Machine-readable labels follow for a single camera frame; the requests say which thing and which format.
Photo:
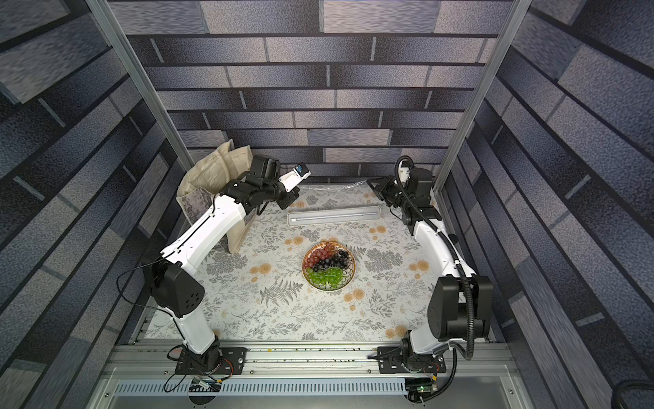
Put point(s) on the green grape bunch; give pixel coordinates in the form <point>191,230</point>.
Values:
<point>328,278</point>

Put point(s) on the beige canvas tote bag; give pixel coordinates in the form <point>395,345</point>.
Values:
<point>202,184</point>

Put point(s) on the right electronics board green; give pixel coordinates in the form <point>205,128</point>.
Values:
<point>418,390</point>

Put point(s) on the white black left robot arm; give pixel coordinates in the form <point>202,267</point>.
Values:
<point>170,277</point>

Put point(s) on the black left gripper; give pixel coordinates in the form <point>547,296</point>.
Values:
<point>290,196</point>

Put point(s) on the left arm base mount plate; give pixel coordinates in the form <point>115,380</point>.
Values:
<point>222,361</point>

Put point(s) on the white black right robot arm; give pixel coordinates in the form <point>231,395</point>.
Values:
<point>460,307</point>

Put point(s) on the patterned plate with rim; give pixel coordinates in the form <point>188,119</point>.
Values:
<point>348,274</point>

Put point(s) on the left electronics board with wires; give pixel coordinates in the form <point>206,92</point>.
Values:
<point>196,386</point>

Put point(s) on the black grape bunch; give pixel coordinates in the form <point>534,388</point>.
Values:
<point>341,260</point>

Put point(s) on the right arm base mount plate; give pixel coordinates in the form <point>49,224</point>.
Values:
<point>391,361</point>

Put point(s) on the red grape bunch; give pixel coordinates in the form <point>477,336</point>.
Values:
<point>319,253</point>

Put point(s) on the cream plastic wrap dispenser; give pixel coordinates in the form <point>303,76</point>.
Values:
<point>344,215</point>

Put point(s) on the aluminium front rail frame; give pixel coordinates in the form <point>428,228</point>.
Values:
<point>310,375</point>

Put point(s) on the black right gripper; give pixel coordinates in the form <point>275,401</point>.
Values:
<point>386,189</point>

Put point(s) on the clear plastic wrap sheet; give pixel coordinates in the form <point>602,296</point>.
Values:
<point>319,197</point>

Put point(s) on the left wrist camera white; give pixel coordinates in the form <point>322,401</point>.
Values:
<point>294,177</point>

